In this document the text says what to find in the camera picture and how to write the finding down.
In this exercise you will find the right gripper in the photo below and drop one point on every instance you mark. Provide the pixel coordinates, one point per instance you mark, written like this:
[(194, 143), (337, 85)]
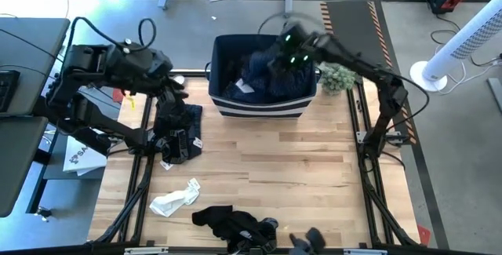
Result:
[(296, 47)]

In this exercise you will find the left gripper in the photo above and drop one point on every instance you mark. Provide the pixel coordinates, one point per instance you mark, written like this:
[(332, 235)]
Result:
[(172, 111)]

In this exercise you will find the black briefs grey logo waistband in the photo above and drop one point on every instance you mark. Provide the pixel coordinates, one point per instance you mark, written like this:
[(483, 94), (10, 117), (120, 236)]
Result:
[(194, 121), (251, 231)]

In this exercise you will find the navy dotted garment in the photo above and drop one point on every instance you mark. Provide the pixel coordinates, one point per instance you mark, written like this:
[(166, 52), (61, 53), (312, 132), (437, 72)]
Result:
[(259, 70)]

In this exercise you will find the navy white striped fabric basket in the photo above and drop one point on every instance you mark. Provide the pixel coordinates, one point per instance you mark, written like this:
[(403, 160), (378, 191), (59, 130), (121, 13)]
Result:
[(263, 110)]

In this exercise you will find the white sock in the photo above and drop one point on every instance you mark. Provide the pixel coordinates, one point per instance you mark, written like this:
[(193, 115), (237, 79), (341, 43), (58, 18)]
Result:
[(172, 202)]

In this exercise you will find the dark grey sock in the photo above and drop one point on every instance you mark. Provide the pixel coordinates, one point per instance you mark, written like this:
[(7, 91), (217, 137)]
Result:
[(310, 241)]

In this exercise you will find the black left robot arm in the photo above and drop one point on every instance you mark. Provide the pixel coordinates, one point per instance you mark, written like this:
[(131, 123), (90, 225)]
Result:
[(113, 64)]

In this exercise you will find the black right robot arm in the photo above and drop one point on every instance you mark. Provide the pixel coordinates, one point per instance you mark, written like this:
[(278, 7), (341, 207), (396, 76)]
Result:
[(353, 60)]

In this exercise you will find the small silver round tin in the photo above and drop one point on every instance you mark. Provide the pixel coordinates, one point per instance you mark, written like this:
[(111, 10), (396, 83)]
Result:
[(179, 79)]

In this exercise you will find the small green ball plant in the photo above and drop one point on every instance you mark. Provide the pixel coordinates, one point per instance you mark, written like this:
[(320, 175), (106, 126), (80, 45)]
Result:
[(337, 78)]

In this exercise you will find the small red card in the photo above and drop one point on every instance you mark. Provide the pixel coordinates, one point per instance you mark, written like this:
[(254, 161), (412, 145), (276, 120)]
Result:
[(118, 95)]

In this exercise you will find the black hazard-striped floor mat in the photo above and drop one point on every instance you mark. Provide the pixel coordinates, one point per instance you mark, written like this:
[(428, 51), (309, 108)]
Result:
[(353, 19)]

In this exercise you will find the white printed paper bag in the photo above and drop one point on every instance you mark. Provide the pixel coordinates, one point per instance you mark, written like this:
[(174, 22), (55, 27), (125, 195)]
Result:
[(82, 159)]

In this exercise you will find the small black floor clamp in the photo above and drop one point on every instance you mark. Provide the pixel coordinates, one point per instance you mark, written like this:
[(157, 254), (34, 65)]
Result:
[(43, 212)]

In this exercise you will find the dark grey desk top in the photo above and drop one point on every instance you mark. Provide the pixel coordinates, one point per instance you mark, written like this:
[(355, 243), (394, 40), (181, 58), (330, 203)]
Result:
[(15, 161)]

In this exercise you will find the black keyboard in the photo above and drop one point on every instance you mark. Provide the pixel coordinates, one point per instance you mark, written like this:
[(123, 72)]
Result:
[(8, 90)]

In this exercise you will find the white tower fan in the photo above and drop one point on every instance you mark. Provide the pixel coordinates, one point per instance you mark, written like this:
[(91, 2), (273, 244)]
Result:
[(463, 41)]

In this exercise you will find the grey floor bar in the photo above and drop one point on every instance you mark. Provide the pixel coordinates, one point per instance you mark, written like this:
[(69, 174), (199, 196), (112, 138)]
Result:
[(496, 94)]

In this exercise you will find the red flat floor piece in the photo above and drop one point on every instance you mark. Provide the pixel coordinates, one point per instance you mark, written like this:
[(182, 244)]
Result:
[(423, 235)]

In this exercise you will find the black aluminium table frame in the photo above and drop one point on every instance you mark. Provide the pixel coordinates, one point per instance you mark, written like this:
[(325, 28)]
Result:
[(184, 252)]

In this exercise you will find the silver metal bracket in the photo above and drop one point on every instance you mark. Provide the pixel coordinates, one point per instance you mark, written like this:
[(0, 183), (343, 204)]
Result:
[(364, 252), (145, 250)]

